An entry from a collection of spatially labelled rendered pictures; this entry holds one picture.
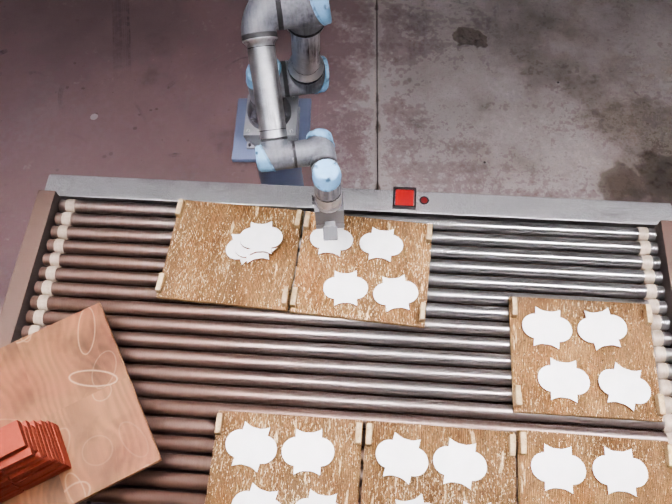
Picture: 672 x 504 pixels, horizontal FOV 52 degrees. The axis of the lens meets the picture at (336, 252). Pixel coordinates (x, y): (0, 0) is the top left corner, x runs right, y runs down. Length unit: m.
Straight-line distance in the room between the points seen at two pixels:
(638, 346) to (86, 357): 1.58
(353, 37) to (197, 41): 0.87
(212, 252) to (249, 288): 0.18
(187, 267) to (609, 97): 2.50
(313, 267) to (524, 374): 0.70
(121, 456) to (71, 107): 2.40
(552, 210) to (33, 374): 1.65
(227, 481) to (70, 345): 0.58
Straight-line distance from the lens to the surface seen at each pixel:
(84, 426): 2.01
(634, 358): 2.18
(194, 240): 2.24
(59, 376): 2.07
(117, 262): 2.29
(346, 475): 1.95
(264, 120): 1.89
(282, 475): 1.96
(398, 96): 3.70
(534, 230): 2.28
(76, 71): 4.11
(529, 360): 2.08
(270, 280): 2.13
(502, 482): 1.99
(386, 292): 2.09
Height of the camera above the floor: 2.87
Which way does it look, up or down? 64 degrees down
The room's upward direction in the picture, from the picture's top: 4 degrees counter-clockwise
